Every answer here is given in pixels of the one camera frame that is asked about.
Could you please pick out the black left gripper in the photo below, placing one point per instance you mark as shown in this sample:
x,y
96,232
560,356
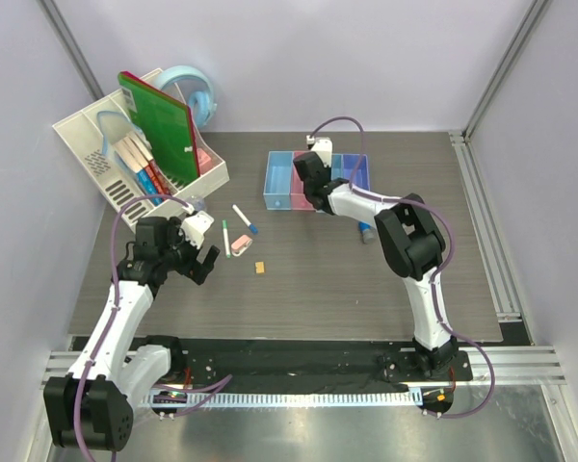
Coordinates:
x,y
193,269

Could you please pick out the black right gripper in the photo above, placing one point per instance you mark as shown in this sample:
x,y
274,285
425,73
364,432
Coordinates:
x,y
327,169

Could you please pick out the four colour drawer organizer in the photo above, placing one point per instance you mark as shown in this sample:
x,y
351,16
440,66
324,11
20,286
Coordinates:
x,y
283,187

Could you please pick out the green capped marker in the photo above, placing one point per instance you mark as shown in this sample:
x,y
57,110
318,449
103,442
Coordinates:
x,y
226,242

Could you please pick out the blue capped marker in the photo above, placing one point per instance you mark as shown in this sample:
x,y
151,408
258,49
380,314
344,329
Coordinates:
x,y
251,227

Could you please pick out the clear jar of paperclips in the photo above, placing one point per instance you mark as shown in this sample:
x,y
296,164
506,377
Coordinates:
x,y
197,202

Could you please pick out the blue grey glue stick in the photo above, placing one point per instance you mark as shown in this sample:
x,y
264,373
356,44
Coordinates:
x,y
366,232

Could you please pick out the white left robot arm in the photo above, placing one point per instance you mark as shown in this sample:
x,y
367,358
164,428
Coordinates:
x,y
92,406

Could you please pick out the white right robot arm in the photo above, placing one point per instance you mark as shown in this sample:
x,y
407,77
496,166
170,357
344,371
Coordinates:
x,y
412,245

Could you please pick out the blue and red books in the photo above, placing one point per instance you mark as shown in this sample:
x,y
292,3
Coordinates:
x,y
151,184

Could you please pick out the pink box in rack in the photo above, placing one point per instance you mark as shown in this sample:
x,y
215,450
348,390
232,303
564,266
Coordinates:
x,y
205,162

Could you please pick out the light blue headphones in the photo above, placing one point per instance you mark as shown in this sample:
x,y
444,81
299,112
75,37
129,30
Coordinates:
x,y
202,101

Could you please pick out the green folder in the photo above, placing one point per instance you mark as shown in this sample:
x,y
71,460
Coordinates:
x,y
167,125

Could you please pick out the white desk organizer rack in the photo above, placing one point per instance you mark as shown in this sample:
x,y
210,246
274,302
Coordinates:
x,y
90,134

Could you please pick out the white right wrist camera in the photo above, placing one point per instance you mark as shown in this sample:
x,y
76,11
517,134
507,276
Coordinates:
x,y
322,146

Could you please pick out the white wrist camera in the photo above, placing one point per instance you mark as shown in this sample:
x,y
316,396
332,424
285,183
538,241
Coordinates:
x,y
322,146
195,226

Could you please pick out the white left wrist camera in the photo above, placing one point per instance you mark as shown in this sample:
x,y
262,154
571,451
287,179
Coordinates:
x,y
195,226

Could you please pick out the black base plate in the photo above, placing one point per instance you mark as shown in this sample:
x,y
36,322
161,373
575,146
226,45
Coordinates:
x,y
275,367

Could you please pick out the white slotted cable duct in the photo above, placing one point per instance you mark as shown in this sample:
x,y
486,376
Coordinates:
x,y
155,400

